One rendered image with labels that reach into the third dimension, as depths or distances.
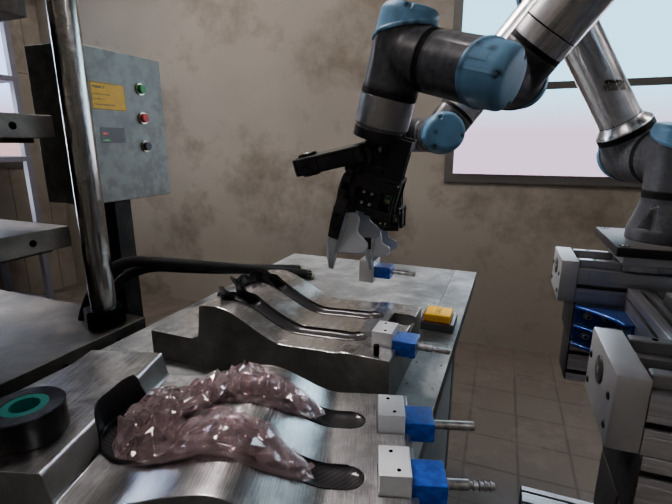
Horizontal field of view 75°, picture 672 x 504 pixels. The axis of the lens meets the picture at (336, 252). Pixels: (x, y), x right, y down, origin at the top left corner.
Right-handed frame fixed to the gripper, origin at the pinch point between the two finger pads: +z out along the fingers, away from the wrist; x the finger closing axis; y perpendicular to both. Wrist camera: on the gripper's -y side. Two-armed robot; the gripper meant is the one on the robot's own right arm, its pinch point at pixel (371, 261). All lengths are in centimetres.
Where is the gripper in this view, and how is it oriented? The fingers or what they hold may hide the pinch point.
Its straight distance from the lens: 106.6
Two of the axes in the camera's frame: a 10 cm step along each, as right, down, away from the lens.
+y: 9.3, 0.9, -3.6
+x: 3.7, -2.3, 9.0
